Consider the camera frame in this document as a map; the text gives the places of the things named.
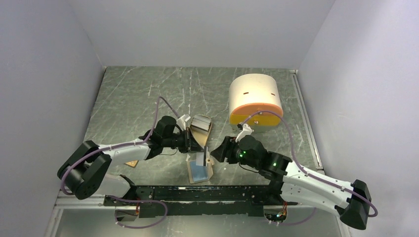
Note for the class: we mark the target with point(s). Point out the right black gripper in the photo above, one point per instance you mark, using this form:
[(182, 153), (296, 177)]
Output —
[(226, 149)]

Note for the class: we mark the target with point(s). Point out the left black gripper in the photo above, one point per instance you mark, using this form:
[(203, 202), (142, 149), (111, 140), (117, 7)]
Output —
[(190, 144)]

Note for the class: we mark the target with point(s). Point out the grey striped credit card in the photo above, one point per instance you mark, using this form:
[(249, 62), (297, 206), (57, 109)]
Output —
[(202, 157)]

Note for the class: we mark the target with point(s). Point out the tan oval tray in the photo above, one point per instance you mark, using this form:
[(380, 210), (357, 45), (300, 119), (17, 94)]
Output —
[(201, 138)]

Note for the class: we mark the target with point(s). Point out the grey credit card stack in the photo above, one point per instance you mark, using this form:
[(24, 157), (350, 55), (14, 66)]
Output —
[(201, 124)]

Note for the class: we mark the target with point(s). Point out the tan card holder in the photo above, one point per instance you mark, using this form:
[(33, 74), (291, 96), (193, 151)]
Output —
[(196, 173)]

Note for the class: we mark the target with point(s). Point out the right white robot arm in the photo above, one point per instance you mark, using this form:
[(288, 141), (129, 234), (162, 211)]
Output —
[(349, 201)]

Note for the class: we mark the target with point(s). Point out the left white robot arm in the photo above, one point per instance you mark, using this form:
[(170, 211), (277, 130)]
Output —
[(85, 172)]

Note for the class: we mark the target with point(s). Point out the orange patterned card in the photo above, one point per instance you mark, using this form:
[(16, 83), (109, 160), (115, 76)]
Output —
[(132, 164)]

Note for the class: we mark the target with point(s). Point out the cream orange drawer box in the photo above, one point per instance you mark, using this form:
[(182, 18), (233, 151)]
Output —
[(251, 93)]

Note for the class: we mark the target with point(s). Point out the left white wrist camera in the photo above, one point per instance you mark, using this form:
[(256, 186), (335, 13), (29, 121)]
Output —
[(182, 121)]

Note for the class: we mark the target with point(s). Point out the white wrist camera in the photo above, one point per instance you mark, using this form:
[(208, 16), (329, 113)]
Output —
[(244, 129), (182, 121)]

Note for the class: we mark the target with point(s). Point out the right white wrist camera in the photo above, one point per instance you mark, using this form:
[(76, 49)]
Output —
[(244, 129)]

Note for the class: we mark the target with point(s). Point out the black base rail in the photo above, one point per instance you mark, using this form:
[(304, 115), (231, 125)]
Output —
[(154, 201)]

